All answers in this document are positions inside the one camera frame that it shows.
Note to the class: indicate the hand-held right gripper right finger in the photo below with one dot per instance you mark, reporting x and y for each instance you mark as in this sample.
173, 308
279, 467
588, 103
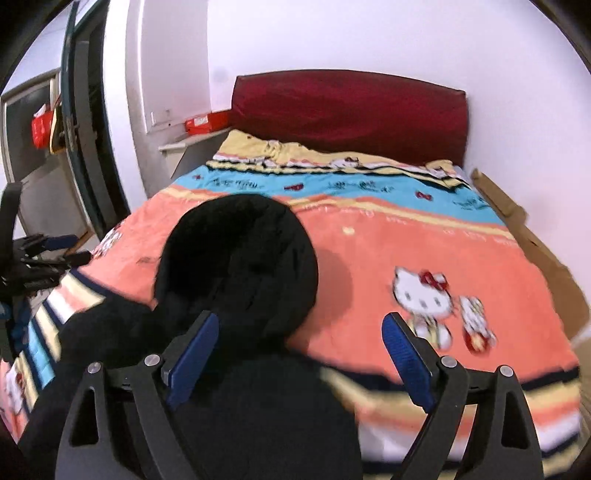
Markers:
408, 360

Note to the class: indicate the white wall switch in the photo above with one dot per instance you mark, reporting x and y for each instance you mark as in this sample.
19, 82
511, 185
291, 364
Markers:
160, 119

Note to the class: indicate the red cardboard box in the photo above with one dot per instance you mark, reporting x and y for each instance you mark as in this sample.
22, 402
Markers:
203, 123

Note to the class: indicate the striped cartoon cat printed blanket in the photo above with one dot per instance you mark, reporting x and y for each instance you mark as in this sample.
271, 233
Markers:
369, 240

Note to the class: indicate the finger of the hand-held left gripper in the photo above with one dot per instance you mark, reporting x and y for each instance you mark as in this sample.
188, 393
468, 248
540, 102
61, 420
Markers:
60, 262
48, 243

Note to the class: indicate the dark green door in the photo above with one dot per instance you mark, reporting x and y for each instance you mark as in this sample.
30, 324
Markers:
69, 138

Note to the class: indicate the dark red headboard cushion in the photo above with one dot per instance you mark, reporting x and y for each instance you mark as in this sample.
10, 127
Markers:
346, 115

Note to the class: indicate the brown cardboard pieces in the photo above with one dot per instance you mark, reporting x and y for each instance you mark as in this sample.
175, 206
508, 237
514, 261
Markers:
545, 258

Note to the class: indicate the black hooded jacket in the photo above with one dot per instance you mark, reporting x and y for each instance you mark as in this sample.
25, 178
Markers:
240, 258

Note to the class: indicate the red bag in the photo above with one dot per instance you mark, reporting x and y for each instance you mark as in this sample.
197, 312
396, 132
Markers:
44, 127

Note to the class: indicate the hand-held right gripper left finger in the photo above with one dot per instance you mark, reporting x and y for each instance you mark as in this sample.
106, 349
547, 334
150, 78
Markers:
194, 355

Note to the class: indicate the white bedside shelf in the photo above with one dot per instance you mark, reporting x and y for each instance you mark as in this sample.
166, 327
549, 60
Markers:
184, 152

